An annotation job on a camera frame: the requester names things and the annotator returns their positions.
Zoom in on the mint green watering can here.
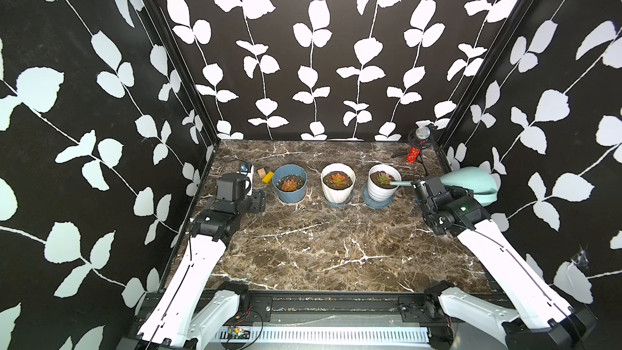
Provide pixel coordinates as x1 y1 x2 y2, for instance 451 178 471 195
390 167 498 207

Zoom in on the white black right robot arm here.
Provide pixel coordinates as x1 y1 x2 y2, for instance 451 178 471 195
410 168 597 349

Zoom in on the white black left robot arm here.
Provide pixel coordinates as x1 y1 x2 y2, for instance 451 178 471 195
117 161 266 349

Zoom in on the orange red succulent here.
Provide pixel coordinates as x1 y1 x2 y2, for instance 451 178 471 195
280 178 300 192

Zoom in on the red green succulent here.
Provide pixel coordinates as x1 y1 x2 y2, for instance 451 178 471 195
324 171 352 191

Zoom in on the yellow wooden block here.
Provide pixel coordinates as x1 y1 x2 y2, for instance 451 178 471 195
262 172 274 184

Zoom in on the white ringed plant pot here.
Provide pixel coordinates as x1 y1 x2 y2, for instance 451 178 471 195
367 164 402 201

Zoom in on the blue saucer under white pot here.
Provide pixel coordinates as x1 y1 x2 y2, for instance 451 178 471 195
362 184 394 210

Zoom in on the red microphone on tripod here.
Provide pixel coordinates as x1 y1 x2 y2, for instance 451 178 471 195
407 126 433 176

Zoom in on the blue ribbed plant pot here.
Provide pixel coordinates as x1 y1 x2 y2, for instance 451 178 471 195
272 165 308 204

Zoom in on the blue saucer under cream pot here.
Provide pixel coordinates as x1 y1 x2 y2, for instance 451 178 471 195
324 194 353 208

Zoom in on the cream ribbed plant pot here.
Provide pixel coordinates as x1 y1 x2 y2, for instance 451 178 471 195
321 163 356 203

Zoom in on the black front mounting rail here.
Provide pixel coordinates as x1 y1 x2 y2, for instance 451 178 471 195
249 290 446 323

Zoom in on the white slotted cable duct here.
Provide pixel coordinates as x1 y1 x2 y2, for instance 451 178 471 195
210 327 429 346

